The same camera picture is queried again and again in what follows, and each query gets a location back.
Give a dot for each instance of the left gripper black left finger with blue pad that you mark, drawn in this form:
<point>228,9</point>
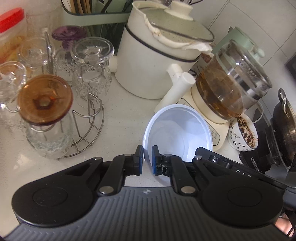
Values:
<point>118,169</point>

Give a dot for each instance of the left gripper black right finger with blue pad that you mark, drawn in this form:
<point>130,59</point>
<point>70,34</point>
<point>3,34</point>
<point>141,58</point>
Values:
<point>173,167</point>

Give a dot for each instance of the clear plastic bowl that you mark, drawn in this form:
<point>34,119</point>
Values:
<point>176,129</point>

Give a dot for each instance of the person's right hand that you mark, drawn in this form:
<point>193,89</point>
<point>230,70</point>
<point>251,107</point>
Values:
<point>283,224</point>

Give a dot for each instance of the black induction cooker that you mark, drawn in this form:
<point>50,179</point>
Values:
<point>260,161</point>

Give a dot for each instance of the floral bowl with tea leaves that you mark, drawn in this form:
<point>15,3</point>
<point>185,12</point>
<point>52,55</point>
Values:
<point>242,134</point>

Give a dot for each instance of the cream kettle base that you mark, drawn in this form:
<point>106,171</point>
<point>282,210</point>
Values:
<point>218,130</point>

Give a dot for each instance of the dark wok with lid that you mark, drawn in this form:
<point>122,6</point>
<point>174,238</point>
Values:
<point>280,135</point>

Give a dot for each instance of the amber base glass cup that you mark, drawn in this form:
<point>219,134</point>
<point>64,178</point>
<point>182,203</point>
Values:
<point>44,103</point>

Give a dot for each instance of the glass tea kettle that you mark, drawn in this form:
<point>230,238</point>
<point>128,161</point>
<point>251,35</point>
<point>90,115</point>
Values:
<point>231,83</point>

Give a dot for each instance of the clear glass cup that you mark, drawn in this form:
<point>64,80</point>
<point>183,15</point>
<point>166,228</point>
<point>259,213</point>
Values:
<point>92,77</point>

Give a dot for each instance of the white pot with lid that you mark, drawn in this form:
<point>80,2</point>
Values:
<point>159,45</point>

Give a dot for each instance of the purple base glass cup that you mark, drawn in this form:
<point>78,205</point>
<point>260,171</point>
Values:
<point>64,64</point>

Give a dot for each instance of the green utensil holder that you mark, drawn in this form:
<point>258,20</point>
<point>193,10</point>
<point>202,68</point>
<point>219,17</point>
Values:
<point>107,19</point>

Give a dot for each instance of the chopsticks bundle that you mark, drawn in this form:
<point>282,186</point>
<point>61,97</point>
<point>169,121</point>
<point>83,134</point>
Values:
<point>78,7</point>

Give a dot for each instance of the red lid plastic jar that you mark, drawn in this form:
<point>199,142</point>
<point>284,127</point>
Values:
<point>13,32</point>

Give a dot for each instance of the wire glass rack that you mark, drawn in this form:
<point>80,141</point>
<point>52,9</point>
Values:
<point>85,131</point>

